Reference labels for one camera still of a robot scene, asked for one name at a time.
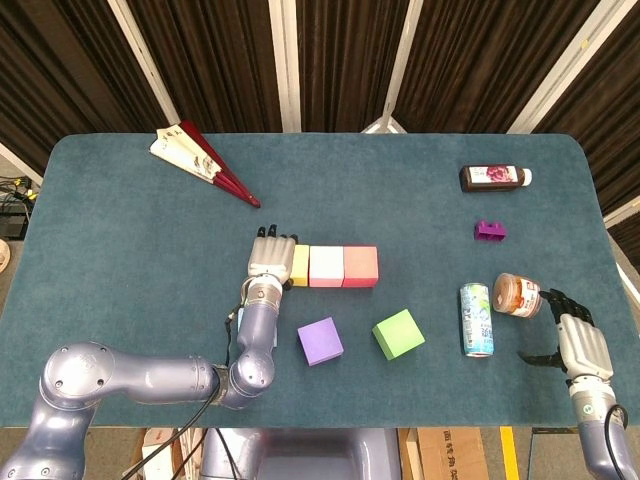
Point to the green foam cube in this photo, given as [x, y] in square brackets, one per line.
[397, 332]

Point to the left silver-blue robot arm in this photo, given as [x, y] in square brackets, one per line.
[150, 377]

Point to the purple plastic block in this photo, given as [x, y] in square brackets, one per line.
[490, 232]

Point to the light blue foam cube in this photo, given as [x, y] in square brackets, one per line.
[240, 320]

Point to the brown bottle with white cap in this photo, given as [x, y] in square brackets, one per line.
[490, 179]

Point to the light wooden plank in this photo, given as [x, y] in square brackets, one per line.
[412, 455]

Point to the black floor box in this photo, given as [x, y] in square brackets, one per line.
[12, 225]

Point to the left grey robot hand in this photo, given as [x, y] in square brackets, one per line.
[270, 257]

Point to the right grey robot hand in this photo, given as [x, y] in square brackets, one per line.
[585, 347]

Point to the red and white folding fan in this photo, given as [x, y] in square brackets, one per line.
[190, 157]

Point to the white green drink can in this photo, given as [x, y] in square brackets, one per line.
[477, 320]

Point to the brown cardboard box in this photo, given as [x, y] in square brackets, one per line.
[452, 455]

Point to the dark brown curtain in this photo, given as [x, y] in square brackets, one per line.
[225, 60]

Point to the clear jar with orange contents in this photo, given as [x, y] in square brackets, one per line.
[517, 295]

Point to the pink foam cube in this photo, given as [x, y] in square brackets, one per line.
[326, 265]

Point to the red foam cube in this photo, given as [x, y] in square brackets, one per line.
[360, 265]

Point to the white cardboard box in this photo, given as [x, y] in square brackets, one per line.
[157, 457]

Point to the round wooden object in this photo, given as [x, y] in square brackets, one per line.
[4, 255]

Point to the grey robot torso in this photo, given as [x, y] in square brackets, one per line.
[310, 455]

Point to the white frame post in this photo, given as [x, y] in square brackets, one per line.
[285, 65]
[565, 65]
[144, 60]
[410, 50]

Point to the yellow foam cube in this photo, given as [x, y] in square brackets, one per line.
[301, 265]

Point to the purple foam cube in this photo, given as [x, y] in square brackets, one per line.
[320, 342]

